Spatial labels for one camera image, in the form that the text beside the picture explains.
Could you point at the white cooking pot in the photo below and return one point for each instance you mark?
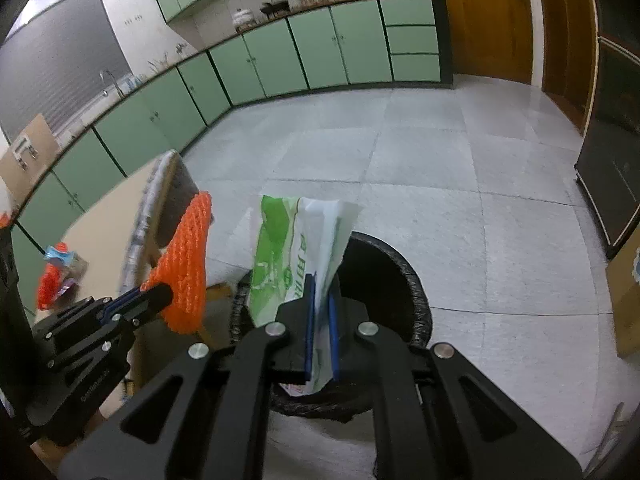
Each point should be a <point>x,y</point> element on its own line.
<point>242,17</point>

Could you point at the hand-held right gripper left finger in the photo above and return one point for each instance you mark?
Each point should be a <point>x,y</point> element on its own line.
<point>290,340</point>

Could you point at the green base cabinets with drawers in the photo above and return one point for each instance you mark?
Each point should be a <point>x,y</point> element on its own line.
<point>360,45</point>

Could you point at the green white plastic bag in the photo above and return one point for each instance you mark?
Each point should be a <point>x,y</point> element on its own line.
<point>280,240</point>

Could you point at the beige cloth covered table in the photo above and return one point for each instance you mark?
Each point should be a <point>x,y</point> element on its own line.
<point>110,210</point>

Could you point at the green sink base cabinets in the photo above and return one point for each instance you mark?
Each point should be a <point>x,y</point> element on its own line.
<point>125,125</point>

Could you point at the white metal bracket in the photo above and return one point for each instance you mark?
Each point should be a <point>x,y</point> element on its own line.
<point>25,152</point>

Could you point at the steel kitchen faucet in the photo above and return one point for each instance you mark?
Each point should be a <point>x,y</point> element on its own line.
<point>111,82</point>

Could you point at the grey window blind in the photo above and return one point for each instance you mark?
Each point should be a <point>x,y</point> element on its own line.
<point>60,50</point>

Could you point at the cardboard box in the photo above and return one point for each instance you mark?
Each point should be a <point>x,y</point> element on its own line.
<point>627,300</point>

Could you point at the black wok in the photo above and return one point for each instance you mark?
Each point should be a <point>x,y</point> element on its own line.
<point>275,7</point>

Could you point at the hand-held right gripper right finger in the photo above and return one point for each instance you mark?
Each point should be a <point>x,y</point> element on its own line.
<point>350,340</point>

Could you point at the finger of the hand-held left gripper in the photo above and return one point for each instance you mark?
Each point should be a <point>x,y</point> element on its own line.
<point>80,315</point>
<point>155,302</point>

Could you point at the black lined waste bin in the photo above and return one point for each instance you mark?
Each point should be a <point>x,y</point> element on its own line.
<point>395,280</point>

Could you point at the wooden door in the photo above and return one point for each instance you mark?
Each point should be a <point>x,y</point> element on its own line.
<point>480,15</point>
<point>565,35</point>

